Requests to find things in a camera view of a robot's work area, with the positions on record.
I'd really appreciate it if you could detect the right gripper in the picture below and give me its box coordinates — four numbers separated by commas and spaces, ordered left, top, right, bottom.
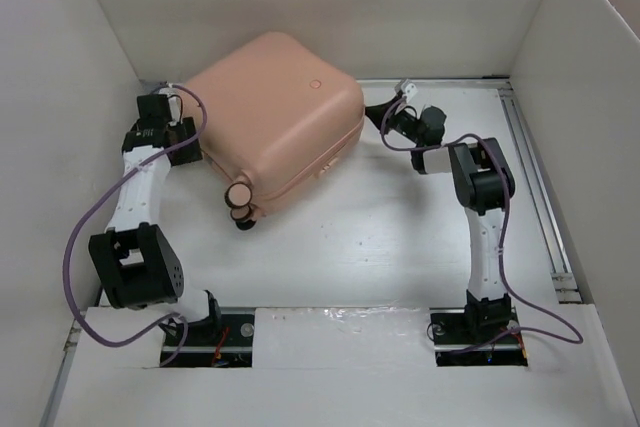
358, 96, 422, 146

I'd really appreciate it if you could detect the pink hardshell suitcase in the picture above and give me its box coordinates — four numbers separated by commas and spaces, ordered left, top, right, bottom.
184, 32, 365, 230

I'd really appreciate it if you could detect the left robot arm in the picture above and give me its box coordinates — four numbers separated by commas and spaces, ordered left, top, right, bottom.
88, 87, 223, 344

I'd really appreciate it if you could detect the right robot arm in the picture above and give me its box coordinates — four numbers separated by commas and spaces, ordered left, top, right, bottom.
365, 98, 515, 341

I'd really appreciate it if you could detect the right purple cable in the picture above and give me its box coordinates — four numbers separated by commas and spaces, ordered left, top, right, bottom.
379, 99, 585, 356

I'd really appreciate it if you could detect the purple cable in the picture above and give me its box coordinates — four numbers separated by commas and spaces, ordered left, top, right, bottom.
379, 99, 585, 356
62, 82, 209, 367

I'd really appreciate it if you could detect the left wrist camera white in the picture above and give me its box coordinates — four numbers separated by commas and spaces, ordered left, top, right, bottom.
159, 87, 183, 123

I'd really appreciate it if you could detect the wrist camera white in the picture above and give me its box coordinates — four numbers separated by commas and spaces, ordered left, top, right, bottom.
159, 87, 183, 123
394, 79, 418, 102

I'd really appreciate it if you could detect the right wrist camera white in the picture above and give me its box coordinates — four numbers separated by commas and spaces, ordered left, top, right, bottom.
394, 79, 418, 102

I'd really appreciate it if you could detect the aluminium rail back side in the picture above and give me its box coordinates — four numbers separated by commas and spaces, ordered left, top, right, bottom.
358, 76, 512, 90

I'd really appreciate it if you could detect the aluminium rail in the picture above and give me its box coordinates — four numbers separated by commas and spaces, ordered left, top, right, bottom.
358, 76, 512, 90
498, 86, 583, 304

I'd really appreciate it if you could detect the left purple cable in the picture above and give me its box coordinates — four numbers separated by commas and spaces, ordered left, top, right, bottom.
62, 82, 209, 367

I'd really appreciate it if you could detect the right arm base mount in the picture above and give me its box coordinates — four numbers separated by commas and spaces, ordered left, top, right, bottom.
427, 308, 528, 367

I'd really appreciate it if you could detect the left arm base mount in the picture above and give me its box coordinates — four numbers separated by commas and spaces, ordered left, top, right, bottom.
160, 308, 255, 369

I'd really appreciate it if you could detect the aluminium rail right side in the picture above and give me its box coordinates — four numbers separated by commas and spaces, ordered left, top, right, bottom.
498, 86, 583, 304

